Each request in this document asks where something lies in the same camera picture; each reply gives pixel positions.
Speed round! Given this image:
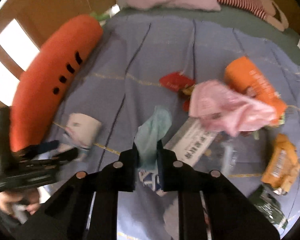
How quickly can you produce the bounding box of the white blue printed package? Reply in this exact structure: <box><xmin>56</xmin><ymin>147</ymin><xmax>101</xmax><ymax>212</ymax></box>
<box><xmin>164</xmin><ymin>118</ymin><xmax>218</xmax><ymax>167</ymax></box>

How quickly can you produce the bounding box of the teal plastic wrapper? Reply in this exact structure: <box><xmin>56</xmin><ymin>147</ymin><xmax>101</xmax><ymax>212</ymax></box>
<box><xmin>134</xmin><ymin>106</ymin><xmax>172</xmax><ymax>171</ymax></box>

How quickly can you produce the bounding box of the pink plastic bag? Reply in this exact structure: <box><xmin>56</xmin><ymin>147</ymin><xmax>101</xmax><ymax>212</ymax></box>
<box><xmin>189</xmin><ymin>80</ymin><xmax>276</xmax><ymax>137</ymax></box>

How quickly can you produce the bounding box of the orange snack bag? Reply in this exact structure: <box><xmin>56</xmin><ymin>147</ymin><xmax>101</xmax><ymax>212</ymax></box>
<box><xmin>224</xmin><ymin>56</ymin><xmax>287</xmax><ymax>126</ymax></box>

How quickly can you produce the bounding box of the person's left hand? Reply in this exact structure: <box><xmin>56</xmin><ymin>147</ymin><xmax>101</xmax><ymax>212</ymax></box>
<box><xmin>0</xmin><ymin>188</ymin><xmax>40</xmax><ymax>216</ymax></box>

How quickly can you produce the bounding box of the dark green snack bag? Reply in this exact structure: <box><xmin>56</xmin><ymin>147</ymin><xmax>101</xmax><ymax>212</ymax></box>
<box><xmin>248</xmin><ymin>185</ymin><xmax>288</xmax><ymax>230</ymax></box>

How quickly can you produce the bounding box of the white paper cup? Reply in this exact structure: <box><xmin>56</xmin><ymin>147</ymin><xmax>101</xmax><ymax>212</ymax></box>
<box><xmin>58</xmin><ymin>113</ymin><xmax>102</xmax><ymax>161</ymax></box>

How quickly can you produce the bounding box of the yellow snack bag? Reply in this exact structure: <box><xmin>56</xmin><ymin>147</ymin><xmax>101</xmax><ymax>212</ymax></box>
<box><xmin>261</xmin><ymin>134</ymin><xmax>300</xmax><ymax>196</ymax></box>

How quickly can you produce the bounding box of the orange carrot plush pillow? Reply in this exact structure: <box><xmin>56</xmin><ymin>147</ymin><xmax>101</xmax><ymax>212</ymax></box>
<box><xmin>10</xmin><ymin>15</ymin><xmax>103</xmax><ymax>153</ymax></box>

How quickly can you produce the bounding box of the blue striped blanket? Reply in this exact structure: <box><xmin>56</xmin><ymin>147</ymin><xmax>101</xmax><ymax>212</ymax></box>
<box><xmin>46</xmin><ymin>14</ymin><xmax>300</xmax><ymax>238</ymax></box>

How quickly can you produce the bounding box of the red snack wrapper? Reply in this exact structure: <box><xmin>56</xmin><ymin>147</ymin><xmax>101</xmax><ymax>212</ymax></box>
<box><xmin>159</xmin><ymin>72</ymin><xmax>195</xmax><ymax>92</ymax></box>

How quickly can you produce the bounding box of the green bed sheet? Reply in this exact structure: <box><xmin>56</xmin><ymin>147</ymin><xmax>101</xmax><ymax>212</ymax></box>
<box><xmin>115</xmin><ymin>6</ymin><xmax>300</xmax><ymax>66</ymax></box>

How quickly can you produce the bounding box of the striped plush doll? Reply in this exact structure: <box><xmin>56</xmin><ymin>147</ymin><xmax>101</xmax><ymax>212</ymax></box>
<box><xmin>217</xmin><ymin>0</ymin><xmax>289</xmax><ymax>31</ymax></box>

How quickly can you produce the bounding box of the wooden bed frame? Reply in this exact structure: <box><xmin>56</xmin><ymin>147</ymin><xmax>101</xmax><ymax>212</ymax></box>
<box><xmin>0</xmin><ymin>0</ymin><xmax>116</xmax><ymax>109</ymax></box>

